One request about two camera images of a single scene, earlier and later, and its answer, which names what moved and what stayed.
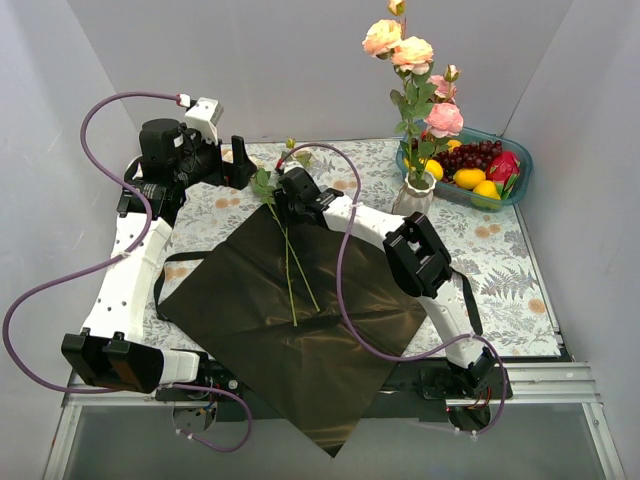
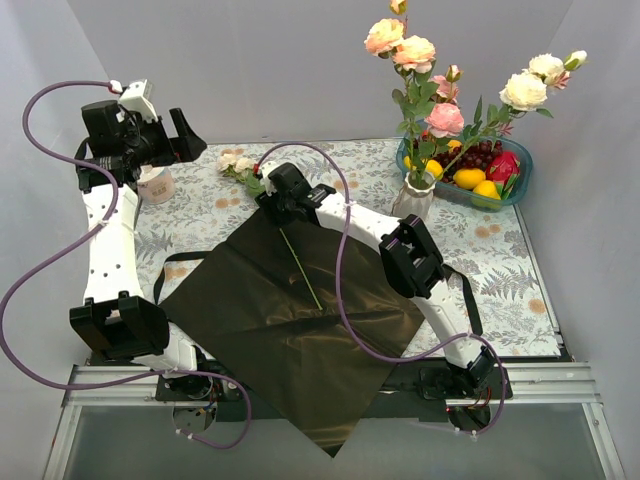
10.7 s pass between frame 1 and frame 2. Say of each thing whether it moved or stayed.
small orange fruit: stayed
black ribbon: stayed
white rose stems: moved
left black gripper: moved
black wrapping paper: stayed
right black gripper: stayed
